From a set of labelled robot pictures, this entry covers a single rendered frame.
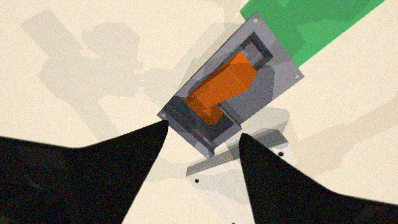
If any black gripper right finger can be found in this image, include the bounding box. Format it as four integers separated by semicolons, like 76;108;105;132
239;133;398;224

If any orange l-shaped part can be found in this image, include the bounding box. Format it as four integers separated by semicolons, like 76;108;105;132
183;52;257;125

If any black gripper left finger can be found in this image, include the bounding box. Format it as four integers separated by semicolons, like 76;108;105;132
0;120;169;224

